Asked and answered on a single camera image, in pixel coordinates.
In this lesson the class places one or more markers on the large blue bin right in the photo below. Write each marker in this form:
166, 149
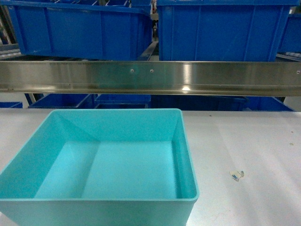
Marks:
221, 30

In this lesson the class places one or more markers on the large blue bin left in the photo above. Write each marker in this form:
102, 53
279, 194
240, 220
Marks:
79, 29

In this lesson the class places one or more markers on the stainless steel shelf rail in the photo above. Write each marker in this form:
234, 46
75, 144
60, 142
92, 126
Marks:
145, 77

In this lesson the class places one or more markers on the large blue bin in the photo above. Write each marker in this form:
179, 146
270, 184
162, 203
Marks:
221, 30
79, 29

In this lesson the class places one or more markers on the teal plastic bin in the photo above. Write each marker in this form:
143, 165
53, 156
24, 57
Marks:
115, 167

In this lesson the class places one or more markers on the torn 3M tape scrap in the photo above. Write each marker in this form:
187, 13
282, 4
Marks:
236, 175

